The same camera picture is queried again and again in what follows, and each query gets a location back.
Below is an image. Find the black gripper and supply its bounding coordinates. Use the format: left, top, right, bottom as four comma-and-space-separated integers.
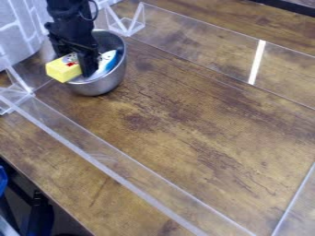
44, 0, 99, 77

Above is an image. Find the yellow butter block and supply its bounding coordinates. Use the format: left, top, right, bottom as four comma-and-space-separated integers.
45, 53, 81, 83

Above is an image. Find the stainless steel bowl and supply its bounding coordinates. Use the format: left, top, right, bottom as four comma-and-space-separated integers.
65, 29, 127, 96

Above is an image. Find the white fish toy in bowl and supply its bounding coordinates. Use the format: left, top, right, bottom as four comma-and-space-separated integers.
93, 50, 119, 77

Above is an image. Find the grey brick pattern cloth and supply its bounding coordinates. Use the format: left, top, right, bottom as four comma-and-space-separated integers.
0, 0, 117, 72

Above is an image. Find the clear acrylic barrier front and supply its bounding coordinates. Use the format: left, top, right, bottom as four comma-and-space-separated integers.
0, 88, 256, 236

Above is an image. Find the clear acrylic triangular bracket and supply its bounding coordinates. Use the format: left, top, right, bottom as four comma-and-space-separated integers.
101, 1, 145, 37

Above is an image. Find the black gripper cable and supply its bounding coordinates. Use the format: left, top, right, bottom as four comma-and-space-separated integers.
77, 0, 101, 22

